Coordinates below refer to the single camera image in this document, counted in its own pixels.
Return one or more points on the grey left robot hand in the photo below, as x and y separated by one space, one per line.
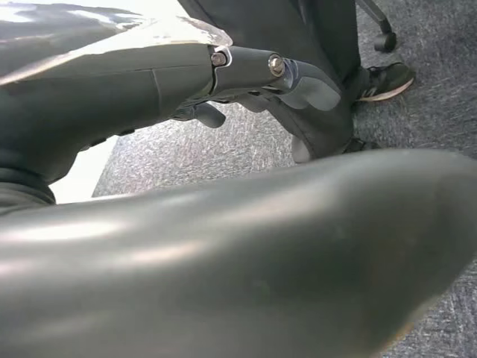
231 257

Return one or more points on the person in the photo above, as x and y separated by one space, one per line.
320 29

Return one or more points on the black sneaker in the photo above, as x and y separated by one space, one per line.
387 79

